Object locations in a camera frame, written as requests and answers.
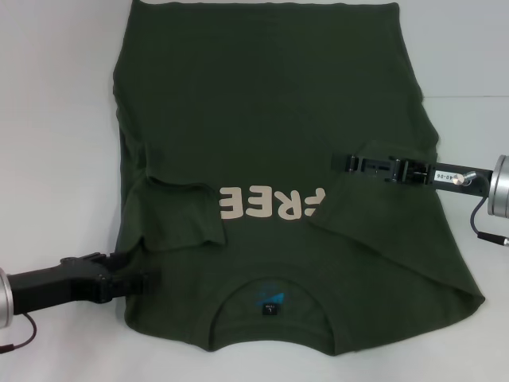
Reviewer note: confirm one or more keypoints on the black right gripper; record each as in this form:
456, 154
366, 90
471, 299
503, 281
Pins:
445, 175

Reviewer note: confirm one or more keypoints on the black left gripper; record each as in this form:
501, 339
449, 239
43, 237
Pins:
59, 282

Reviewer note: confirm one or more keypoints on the dark green FREE t-shirt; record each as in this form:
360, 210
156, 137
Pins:
278, 99

